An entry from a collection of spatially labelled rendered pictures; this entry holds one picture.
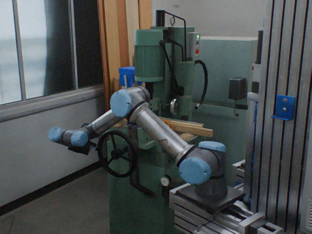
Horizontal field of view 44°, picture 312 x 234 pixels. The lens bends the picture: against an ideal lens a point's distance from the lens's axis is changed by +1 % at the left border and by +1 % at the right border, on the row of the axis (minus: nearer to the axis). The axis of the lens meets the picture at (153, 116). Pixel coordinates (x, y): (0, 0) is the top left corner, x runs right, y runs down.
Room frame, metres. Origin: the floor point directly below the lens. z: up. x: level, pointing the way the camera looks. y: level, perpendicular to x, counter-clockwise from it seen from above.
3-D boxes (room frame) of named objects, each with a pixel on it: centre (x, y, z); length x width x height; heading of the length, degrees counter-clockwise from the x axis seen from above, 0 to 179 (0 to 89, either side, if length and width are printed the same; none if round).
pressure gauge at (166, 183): (2.03, -0.08, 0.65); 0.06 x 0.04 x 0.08; 57
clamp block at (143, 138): (2.15, 0.08, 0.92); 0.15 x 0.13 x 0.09; 57
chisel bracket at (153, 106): (2.37, 0.02, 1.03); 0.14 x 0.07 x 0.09; 147
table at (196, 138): (2.23, 0.03, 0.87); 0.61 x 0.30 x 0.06; 57
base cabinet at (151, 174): (2.45, -0.04, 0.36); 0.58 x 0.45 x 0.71; 147
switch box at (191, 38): (2.55, -0.26, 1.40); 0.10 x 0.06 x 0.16; 147
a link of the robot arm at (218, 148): (1.56, -0.25, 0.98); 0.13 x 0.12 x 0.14; 149
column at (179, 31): (2.60, -0.13, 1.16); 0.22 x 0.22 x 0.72; 57
